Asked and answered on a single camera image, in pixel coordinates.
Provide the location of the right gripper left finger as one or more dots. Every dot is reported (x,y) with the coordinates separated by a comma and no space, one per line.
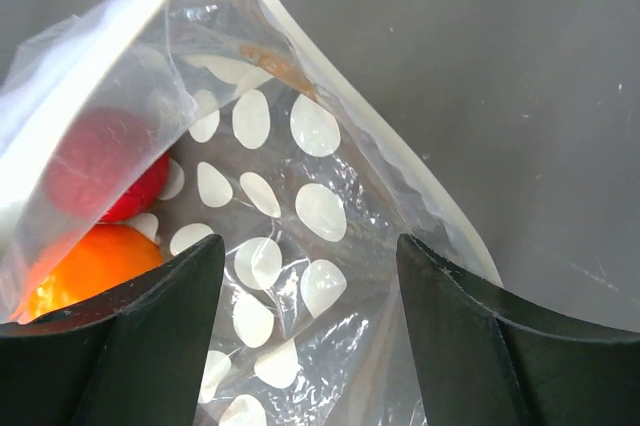
(132,355)

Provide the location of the polka dot zip top bag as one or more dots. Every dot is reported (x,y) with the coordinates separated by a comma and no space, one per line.
(271,149)

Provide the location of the fake orange fruit in bag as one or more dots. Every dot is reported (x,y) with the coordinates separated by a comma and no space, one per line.
(108,255)

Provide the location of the fake red fruit in bag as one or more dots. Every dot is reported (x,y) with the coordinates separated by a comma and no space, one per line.
(101,145)

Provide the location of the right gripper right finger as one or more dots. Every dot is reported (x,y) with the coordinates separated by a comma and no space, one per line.
(485,356)

